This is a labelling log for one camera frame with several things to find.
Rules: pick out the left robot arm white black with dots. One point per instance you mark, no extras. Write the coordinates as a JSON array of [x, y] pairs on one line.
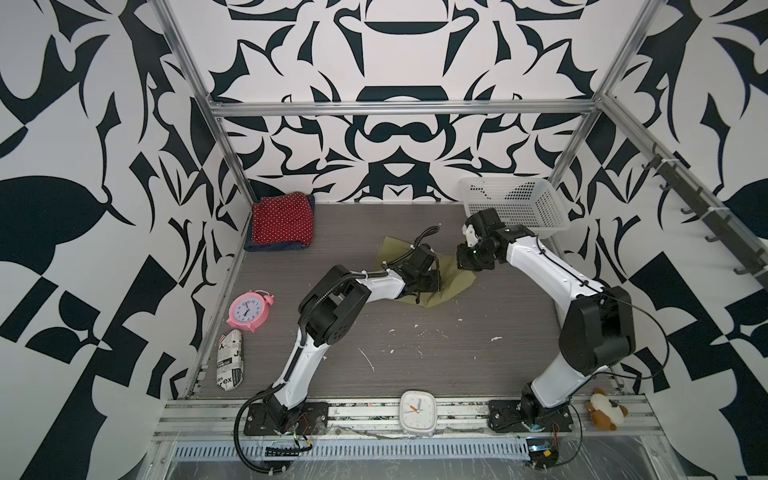
[[328, 312]]

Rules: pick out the blue denim skirt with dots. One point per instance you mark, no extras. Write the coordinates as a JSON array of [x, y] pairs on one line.
[[276, 245]]

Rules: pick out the aluminium frame crossbar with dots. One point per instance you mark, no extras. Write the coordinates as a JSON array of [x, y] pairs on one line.
[[226, 110]]

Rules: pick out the white plastic laundry basket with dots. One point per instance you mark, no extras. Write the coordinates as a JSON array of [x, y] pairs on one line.
[[529, 201]]

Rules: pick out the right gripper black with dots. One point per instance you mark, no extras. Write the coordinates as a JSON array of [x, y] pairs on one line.
[[463, 262]]

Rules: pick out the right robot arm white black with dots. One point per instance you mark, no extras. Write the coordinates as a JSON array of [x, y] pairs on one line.
[[598, 331]]

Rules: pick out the red polka dot skirt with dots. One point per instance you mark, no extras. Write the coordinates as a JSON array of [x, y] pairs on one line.
[[282, 219]]

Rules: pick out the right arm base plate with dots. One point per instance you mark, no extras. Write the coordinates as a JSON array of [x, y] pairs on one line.
[[526, 415]]

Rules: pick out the olive green skirt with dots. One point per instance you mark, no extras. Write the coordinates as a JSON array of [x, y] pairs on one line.
[[453, 281]]

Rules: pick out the aluminium frame rail front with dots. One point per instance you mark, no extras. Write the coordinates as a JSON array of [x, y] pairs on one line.
[[214, 419]]

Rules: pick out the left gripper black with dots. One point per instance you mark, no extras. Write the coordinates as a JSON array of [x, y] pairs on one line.
[[429, 279]]

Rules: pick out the green circuit board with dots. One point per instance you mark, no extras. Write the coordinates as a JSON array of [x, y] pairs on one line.
[[543, 453]]

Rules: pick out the pink alarm clock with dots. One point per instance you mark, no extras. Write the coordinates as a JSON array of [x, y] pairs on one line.
[[250, 310]]

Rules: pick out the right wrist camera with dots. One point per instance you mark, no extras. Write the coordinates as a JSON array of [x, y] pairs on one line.
[[471, 237]]

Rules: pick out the white slotted cable duct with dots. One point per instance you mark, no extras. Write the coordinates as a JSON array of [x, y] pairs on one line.
[[327, 449]]

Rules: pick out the white square clock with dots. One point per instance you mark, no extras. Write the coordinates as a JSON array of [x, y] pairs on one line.
[[418, 413]]

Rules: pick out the brown plush toy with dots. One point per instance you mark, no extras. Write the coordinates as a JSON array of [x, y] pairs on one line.
[[605, 414]]

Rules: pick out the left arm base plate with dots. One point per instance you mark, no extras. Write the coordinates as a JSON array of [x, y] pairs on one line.
[[272, 418]]

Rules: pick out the grey wall hook rack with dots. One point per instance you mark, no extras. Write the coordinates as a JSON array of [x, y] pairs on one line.
[[700, 202]]

